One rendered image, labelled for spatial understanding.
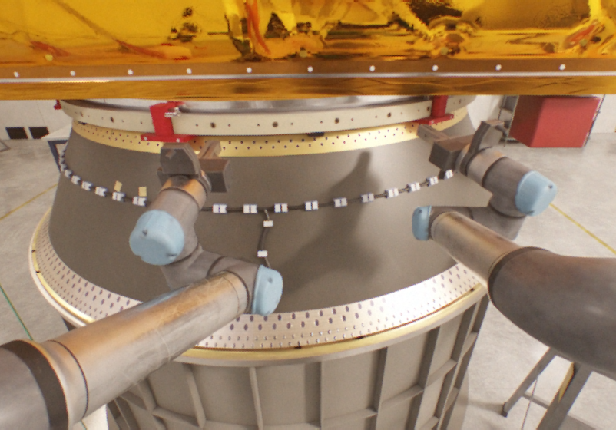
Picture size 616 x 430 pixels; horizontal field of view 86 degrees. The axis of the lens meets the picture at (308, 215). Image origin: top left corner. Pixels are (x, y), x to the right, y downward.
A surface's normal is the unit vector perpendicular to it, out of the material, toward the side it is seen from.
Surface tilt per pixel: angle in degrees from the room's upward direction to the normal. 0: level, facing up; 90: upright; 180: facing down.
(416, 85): 90
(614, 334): 73
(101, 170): 62
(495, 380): 0
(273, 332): 43
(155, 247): 100
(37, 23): 89
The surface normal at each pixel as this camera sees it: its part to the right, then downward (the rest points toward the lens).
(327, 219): 0.18, 0.01
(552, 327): -0.85, 0.25
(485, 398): -0.02, -0.88
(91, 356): 0.72, -0.59
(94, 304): -0.32, -0.33
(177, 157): -0.07, 0.63
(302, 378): 0.10, 0.48
